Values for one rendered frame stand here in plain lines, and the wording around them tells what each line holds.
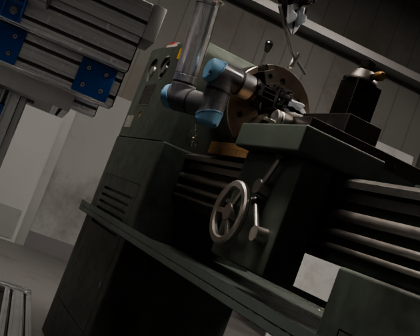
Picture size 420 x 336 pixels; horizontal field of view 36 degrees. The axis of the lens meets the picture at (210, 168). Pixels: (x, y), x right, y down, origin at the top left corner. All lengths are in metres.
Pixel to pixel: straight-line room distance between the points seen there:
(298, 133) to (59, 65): 0.62
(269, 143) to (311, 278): 3.63
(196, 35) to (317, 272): 3.33
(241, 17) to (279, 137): 3.95
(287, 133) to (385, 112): 4.41
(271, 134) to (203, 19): 0.63
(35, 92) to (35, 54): 0.12
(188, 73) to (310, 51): 3.60
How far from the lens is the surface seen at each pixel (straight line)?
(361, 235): 1.33
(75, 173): 4.93
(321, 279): 5.04
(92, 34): 1.58
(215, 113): 1.85
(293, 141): 1.33
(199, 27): 1.95
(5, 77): 1.69
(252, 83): 1.90
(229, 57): 2.28
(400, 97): 5.85
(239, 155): 1.80
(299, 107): 2.01
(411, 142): 5.89
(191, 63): 1.94
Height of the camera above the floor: 0.68
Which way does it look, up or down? 4 degrees up
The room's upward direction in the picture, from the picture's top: 21 degrees clockwise
